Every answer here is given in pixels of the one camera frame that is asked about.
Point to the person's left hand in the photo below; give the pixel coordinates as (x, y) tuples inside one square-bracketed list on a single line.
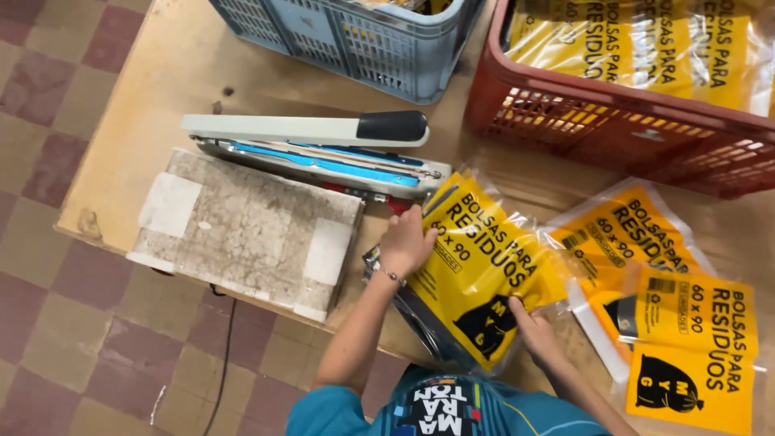
[(401, 242)]

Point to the yellow trash bag packet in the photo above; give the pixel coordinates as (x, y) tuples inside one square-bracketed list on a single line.
[(484, 266), (696, 345), (623, 233)]

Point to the red plastic crate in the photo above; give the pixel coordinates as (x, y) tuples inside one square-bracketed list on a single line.
[(605, 130)]

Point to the pile of yellow packets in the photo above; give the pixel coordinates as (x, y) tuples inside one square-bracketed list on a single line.
[(636, 48)]

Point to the teal printed shirt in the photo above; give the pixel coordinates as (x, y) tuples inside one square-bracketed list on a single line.
[(448, 406)]

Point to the white impulse heat sealer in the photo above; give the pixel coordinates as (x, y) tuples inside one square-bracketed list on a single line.
[(315, 154)]

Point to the person's right hand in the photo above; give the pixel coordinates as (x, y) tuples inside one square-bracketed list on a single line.
[(536, 339)]

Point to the grey-blue plastic crate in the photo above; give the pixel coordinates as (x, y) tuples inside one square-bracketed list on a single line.
[(363, 45)]

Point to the marble pattern taped board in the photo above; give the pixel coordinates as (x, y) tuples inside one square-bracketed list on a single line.
[(248, 233)]

